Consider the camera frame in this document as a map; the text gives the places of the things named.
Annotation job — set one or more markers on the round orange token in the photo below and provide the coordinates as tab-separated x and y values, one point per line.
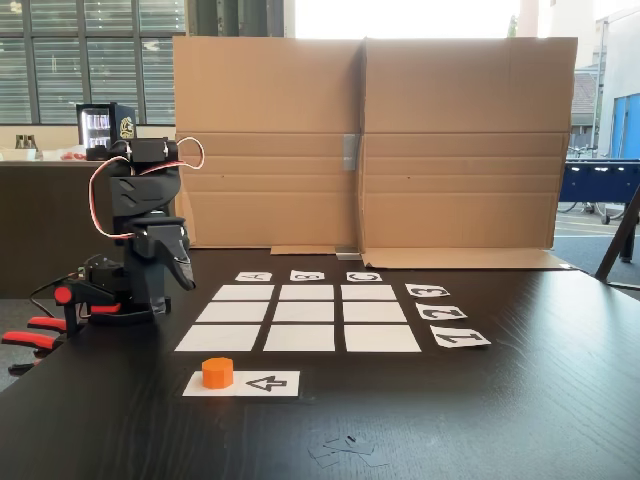
217	374

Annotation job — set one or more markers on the blank white paper square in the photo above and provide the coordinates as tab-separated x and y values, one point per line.
233	312
299	338
304	312
218	338
307	292
243	292
369	292
382	338
374	312

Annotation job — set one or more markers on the paper sheet letter A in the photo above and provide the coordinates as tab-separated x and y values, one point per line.
240	276

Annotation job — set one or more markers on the small black box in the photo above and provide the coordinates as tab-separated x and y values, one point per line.
97	153

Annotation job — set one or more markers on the red black spring clamp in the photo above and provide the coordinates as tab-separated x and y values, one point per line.
62	295
30	341

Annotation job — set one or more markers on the paper sheet letter B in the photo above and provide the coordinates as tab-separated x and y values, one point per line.
295	275

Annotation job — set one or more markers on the black mini fridge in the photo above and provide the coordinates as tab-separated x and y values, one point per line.
102	125

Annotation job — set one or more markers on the dark brown counter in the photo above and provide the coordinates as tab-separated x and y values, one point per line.
30	210

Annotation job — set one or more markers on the white arrow paper sheet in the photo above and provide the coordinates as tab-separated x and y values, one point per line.
270	384

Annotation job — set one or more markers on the paper sheet letter C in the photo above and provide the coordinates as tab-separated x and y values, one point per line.
351	276

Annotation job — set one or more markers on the narrower brown cardboard panel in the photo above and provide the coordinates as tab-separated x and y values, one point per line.
265	100

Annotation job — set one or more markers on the grey tape strip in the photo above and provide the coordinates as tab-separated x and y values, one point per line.
351	152

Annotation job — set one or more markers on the paper sheet number 3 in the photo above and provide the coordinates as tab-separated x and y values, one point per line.
412	291

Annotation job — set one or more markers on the paper sheet number 2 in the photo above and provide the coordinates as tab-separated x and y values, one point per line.
425	311

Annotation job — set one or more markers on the paper sheet number 1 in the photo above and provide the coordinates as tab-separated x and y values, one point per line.
442	336

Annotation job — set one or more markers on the wider brown cardboard panel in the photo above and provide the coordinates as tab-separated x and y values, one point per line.
465	100

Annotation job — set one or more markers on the blue foosball table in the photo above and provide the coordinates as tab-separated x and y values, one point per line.
600	175

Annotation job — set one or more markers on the dark wooden slanted leg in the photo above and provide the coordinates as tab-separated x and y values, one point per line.
617	240

